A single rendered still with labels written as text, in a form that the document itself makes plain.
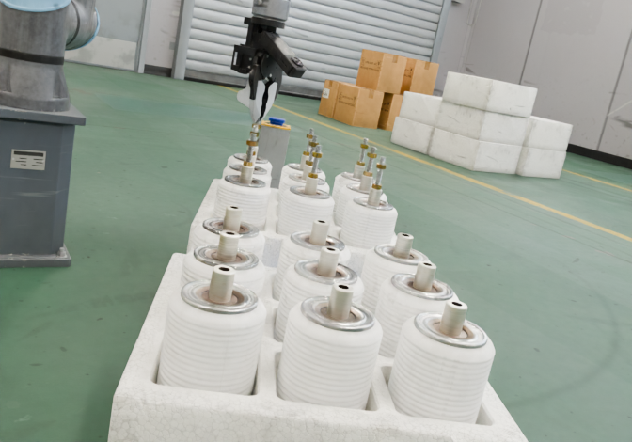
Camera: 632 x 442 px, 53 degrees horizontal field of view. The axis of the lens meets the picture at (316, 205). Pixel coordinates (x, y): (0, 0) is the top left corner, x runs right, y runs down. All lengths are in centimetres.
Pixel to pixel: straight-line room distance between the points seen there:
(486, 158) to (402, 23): 396
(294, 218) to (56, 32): 56
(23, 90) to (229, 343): 79
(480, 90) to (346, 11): 354
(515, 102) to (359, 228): 297
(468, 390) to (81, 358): 59
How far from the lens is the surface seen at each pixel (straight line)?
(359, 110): 505
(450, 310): 66
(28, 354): 104
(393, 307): 75
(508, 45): 794
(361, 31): 735
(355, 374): 63
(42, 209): 132
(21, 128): 127
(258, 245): 83
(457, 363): 64
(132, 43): 638
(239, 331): 60
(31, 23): 128
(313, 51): 707
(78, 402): 93
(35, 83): 128
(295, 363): 63
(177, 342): 62
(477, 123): 391
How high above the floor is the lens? 50
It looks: 13 degrees down
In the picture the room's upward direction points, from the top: 11 degrees clockwise
